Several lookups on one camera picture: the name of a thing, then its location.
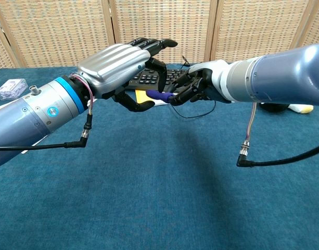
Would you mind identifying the yellow and white booklet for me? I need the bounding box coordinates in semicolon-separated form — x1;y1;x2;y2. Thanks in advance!
135;90;173;107

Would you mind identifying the woven wooden folding screen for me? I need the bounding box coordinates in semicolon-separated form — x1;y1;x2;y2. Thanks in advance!
0;0;319;70

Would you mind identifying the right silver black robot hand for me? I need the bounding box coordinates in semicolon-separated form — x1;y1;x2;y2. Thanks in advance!
169;59;233;106

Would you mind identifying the black head white coat plush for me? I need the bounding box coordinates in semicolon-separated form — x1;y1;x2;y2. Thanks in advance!
260;103;314;115

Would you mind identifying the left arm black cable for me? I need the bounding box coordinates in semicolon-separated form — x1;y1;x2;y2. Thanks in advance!
0;74;95;153

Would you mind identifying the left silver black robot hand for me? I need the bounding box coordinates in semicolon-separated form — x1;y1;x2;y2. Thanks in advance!
75;37;178;113

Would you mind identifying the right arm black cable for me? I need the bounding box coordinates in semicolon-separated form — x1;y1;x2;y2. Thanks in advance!
236;102;319;168

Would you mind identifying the black keyboard cable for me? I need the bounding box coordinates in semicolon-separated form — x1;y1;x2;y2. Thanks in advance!
172;55;217;119

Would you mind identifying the blue table cloth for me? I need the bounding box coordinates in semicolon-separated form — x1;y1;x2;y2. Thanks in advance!
0;61;319;250

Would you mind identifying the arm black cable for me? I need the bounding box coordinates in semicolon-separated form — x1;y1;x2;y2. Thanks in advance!
0;74;95;153
236;102;319;168

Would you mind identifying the clear box of purple cards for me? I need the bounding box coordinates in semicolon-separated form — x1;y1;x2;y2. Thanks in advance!
0;78;29;101

